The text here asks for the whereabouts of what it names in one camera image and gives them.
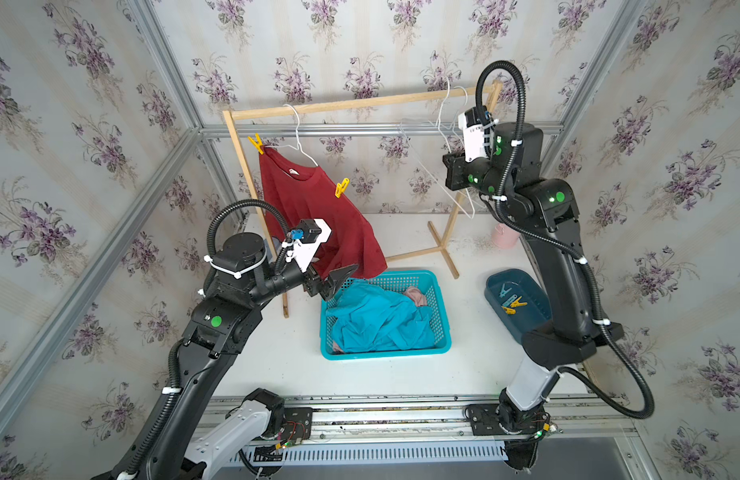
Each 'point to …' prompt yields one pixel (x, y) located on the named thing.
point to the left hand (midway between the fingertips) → (341, 247)
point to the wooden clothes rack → (444, 241)
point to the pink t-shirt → (415, 293)
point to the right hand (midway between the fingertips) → (453, 156)
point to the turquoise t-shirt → (370, 318)
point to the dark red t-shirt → (294, 194)
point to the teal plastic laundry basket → (429, 283)
